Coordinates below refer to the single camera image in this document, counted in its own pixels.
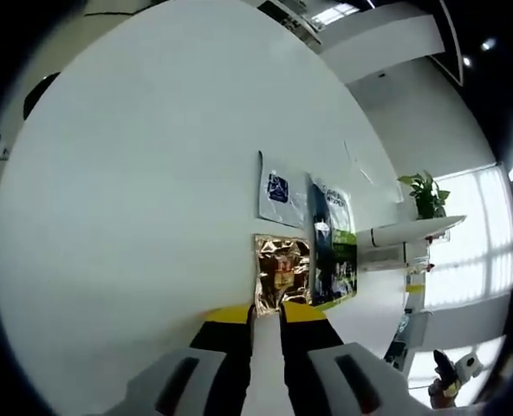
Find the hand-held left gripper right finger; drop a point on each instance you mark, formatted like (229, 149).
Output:
(313, 368)

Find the white skincare tube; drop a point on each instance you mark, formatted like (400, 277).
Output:
(395, 236)

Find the green skincare sachet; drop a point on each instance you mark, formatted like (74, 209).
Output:
(332, 251)

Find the white red-collar skincare bottle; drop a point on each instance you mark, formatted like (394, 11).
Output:
(382, 260)

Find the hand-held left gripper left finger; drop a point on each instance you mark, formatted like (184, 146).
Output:
(222, 368)

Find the person's right hand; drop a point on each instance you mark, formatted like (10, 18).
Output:
(443, 388)

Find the green potted plant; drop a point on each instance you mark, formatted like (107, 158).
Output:
(425, 195)

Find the black chair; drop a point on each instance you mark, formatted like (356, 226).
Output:
(40, 95)

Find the gold foil skincare sachet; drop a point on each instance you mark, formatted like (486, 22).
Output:
(282, 268)

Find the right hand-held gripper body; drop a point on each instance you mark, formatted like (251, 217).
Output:
(469, 364)

